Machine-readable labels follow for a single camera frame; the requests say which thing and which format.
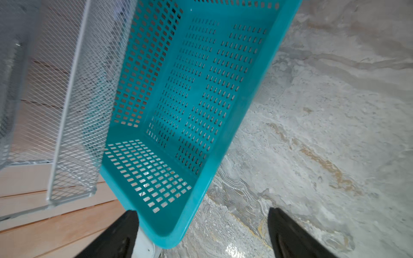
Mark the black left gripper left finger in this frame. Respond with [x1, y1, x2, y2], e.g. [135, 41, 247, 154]
[75, 210, 139, 258]

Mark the white wire mesh shelf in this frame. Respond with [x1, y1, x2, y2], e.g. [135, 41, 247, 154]
[1, 1, 137, 221]

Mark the teal plastic basket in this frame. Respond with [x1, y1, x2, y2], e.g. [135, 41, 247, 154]
[100, 1, 301, 249]

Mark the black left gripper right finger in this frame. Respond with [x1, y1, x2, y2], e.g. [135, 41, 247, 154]
[268, 207, 336, 258]

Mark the white plastic tray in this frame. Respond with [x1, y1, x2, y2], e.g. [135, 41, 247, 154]
[131, 228, 162, 258]

